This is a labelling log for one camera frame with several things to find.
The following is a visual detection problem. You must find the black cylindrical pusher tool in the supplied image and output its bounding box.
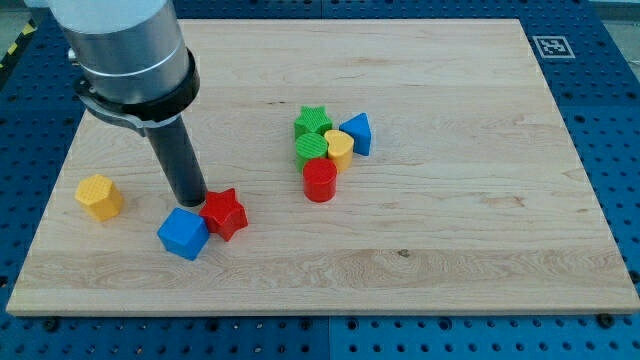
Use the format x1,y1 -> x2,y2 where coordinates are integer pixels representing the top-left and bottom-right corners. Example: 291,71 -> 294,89
145,115 -> 207,207

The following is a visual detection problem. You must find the red star block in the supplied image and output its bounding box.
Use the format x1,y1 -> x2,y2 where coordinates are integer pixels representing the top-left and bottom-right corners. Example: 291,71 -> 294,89
199,188 -> 249,242

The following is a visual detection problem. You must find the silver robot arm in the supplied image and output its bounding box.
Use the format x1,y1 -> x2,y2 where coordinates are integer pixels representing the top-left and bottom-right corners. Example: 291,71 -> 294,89
26,0 -> 207,207

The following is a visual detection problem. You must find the green star block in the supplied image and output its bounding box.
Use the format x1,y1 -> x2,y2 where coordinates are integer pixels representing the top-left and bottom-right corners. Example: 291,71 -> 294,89
294,106 -> 333,138

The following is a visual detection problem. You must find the yellow hexagon block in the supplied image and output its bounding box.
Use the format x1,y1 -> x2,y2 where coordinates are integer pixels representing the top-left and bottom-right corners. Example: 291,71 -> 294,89
75,174 -> 124,222

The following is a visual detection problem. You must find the blue cube block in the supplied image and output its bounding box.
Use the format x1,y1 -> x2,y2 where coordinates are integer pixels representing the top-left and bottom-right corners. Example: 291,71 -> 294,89
157,208 -> 209,261

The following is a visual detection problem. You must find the green cylinder block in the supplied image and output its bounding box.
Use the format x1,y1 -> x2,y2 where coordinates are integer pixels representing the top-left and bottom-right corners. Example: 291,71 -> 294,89
295,133 -> 328,172

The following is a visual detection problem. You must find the red cylinder block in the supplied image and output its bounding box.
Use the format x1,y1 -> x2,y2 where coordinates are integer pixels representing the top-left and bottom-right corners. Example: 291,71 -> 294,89
303,158 -> 337,203

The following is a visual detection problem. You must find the yellow heart block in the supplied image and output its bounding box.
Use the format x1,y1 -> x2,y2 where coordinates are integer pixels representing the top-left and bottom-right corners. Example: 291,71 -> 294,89
324,130 -> 355,172

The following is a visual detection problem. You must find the blue triangle block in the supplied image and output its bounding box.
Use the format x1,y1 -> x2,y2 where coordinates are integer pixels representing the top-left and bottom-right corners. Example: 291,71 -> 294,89
339,113 -> 372,156

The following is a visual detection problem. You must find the wooden board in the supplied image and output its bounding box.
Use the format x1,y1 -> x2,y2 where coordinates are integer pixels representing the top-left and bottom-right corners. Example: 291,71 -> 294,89
7,19 -> 639,317

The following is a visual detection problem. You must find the fiducial marker tag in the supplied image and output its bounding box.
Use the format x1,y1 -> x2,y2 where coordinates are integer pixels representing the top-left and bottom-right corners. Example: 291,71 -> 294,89
532,35 -> 575,59

